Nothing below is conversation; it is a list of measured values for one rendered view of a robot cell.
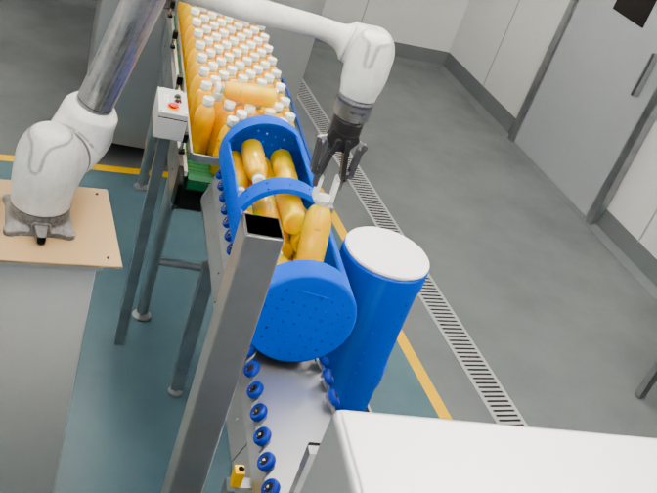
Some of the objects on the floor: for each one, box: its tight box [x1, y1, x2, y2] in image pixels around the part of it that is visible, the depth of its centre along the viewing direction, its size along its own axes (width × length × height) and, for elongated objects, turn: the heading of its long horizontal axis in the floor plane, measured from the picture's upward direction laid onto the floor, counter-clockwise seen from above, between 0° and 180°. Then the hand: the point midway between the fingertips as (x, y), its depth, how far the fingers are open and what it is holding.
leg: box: [167, 261, 211, 398], centre depth 319 cm, size 6×6×63 cm
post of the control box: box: [114, 138, 170, 344], centre depth 324 cm, size 4×4×100 cm
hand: (326, 188), depth 215 cm, fingers closed on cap, 4 cm apart
